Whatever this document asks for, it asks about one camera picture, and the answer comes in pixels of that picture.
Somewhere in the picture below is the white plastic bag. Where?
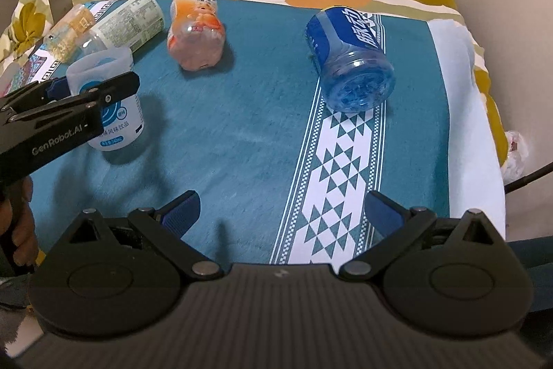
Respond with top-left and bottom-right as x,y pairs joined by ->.
500,130 -> 529,184

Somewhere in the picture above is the yellow label clear cup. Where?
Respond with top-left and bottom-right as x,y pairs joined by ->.
44,4 -> 96,63

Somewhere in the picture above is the teal patterned cloth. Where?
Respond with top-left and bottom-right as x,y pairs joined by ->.
0,0 -> 507,266

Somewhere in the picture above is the person's left hand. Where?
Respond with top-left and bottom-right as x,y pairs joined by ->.
1,176 -> 38,268

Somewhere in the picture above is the black cable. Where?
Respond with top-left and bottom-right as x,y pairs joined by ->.
503,161 -> 553,194

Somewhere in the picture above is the blue label clear cup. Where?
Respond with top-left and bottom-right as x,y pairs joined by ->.
306,6 -> 395,114

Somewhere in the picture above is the orange label clear cup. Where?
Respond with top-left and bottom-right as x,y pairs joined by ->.
167,0 -> 226,71

